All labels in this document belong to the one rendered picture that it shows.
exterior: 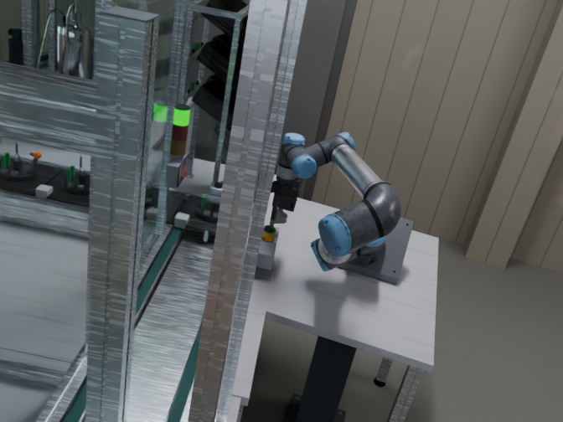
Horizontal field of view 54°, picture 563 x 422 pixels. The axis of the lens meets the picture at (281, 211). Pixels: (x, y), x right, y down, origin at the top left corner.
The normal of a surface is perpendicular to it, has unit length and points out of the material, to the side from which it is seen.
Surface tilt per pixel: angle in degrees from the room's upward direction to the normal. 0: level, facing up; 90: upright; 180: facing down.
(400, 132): 90
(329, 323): 0
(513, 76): 90
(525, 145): 90
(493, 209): 90
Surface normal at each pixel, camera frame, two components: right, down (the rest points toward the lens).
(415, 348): 0.18, -0.88
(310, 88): -0.27, 0.39
